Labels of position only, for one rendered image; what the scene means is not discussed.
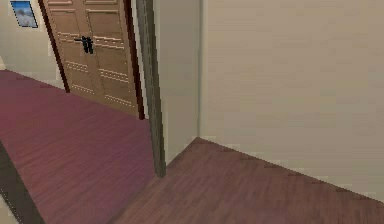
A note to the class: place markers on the brown panelled room door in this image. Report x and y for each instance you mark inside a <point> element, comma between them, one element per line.
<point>110,63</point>

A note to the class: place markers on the blue framed wall picture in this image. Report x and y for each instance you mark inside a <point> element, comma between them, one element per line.
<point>24,13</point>

